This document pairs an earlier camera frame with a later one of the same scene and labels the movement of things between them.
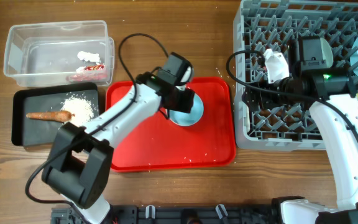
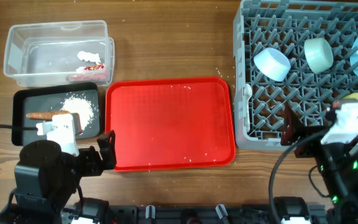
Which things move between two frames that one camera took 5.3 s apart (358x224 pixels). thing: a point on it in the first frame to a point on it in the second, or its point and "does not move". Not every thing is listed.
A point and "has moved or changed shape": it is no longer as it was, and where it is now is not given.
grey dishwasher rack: (262, 25) does not move
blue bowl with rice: (186, 119) has moved or changed shape
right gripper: (254, 94) to (291, 127)
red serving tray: (163, 144) does not move
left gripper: (187, 105) to (97, 166)
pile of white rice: (80, 107) does not move
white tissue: (87, 56) does not move
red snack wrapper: (91, 73) does not move
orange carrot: (58, 116) does not move
